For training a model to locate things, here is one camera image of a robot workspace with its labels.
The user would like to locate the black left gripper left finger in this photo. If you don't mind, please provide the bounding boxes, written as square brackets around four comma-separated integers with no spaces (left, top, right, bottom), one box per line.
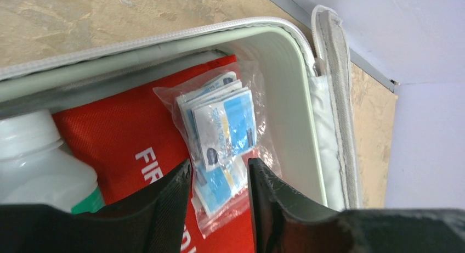
[1,160,192,252]

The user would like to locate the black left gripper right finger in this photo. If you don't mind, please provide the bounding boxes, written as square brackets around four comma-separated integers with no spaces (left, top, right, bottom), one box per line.
[248,158,464,252]

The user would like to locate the red first aid pouch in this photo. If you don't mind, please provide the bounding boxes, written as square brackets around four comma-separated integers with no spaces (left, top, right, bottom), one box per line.
[52,55,260,253]

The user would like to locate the clear wipe packets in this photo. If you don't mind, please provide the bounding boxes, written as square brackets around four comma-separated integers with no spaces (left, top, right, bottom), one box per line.
[153,61,281,237]

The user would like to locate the white green-label bottle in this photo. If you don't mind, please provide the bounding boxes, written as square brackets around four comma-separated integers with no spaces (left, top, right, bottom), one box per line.
[1,110,105,214]

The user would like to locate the grey medicine kit box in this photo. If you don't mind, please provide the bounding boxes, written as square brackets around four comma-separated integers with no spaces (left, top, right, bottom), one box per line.
[1,5,362,210]

